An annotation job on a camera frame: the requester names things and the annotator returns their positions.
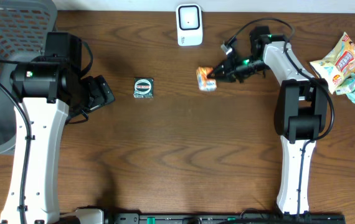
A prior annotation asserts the grey plastic mesh basket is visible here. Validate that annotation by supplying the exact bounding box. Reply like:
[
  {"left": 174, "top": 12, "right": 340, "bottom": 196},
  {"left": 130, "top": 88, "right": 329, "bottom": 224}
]
[{"left": 0, "top": 0, "right": 57, "bottom": 154}]

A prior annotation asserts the round black lidded cup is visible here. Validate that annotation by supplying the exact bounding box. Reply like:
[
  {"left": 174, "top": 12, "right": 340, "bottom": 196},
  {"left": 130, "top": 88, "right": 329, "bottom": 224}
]
[{"left": 133, "top": 78, "right": 154, "bottom": 98}]

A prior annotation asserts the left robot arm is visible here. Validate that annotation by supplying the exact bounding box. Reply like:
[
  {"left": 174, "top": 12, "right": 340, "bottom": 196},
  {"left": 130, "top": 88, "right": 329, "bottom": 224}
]
[{"left": 0, "top": 62, "right": 115, "bottom": 223}]

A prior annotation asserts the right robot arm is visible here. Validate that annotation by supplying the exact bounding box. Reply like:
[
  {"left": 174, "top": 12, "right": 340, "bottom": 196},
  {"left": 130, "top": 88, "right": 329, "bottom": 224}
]
[{"left": 208, "top": 26, "right": 329, "bottom": 217}]

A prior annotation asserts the yellow blue snack bag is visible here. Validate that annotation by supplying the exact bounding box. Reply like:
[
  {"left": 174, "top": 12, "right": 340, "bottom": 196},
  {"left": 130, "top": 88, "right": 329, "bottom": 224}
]
[{"left": 310, "top": 32, "right": 355, "bottom": 94}]

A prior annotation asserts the green tissue pack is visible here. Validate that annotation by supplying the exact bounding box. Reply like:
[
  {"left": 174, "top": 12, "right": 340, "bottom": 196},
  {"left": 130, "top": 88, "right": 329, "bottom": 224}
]
[{"left": 335, "top": 73, "right": 355, "bottom": 95}]

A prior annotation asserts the white barcode scanner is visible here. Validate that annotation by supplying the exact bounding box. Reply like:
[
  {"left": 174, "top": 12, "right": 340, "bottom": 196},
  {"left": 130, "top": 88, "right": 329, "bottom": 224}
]
[{"left": 176, "top": 4, "right": 204, "bottom": 47}]

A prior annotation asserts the orange juice carton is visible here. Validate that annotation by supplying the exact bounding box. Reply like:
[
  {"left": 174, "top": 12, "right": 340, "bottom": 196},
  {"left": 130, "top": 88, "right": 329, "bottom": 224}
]
[{"left": 196, "top": 67, "right": 217, "bottom": 91}]

